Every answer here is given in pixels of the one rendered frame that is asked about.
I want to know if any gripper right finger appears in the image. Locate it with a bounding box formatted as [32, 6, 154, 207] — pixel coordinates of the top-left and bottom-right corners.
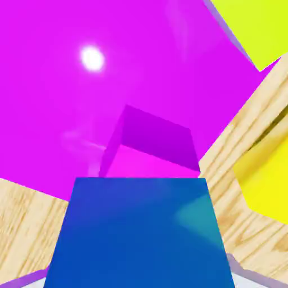
[226, 253, 288, 288]

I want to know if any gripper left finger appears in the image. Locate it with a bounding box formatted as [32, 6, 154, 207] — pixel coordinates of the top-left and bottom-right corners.
[0, 265, 50, 288]

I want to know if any small blue cube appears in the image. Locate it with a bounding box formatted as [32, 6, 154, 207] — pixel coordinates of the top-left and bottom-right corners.
[43, 177, 236, 288]

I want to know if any small yellow cube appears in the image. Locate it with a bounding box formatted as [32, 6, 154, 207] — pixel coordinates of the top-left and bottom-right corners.
[232, 132, 288, 226]

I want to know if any small magenta cube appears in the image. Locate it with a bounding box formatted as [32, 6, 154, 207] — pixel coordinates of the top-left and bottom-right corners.
[98, 104, 201, 179]

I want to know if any large magenta box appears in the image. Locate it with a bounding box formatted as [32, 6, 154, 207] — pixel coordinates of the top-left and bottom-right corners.
[0, 0, 282, 202]

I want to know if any large yellow-green box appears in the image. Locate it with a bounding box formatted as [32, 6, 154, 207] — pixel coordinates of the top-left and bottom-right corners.
[202, 0, 288, 73]

